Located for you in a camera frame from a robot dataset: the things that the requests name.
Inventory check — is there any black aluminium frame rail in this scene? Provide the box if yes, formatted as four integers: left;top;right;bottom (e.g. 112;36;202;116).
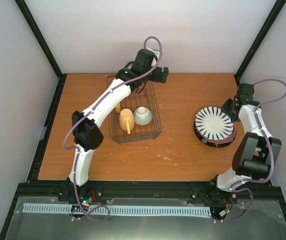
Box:
15;181;284;203

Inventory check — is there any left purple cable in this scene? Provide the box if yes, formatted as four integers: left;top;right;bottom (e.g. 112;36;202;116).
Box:
62;36;163;222

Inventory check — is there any black striped plate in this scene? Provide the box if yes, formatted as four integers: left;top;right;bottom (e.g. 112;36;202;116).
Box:
193;122;237;148

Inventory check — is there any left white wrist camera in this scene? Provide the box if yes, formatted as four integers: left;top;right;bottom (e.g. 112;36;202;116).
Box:
149;48;161;62

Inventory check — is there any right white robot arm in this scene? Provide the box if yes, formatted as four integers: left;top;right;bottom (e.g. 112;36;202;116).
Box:
208;83;282;198

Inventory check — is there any light blue slotted cable duct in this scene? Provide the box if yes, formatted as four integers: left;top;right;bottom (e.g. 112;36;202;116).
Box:
21;203;211;218

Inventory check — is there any grey wire dish rack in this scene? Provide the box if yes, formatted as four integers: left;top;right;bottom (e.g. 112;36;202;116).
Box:
108;81;162;144

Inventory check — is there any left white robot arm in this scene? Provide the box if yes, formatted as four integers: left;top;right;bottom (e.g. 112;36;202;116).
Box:
62;47;169;202

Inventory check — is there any left black frame post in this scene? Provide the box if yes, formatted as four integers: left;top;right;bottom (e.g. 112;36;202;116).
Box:
14;0;64;78

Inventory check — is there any white blue striped plate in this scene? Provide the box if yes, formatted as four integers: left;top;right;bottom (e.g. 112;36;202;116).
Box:
194;106;234;141

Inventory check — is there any black frame post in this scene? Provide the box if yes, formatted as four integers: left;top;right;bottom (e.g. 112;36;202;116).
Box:
234;0;286;84
14;0;64;78

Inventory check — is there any light green ceramic bowl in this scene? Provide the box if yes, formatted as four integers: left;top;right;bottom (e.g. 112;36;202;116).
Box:
133;106;153;126

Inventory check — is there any yellow ceramic mug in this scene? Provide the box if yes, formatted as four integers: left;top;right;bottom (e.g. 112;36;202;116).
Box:
119;108;135;135

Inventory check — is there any pink polka dot plate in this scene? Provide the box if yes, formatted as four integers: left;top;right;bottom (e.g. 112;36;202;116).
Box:
193;123;236;148

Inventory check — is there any right black frame post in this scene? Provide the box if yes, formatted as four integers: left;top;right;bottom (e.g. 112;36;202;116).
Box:
234;0;286;84

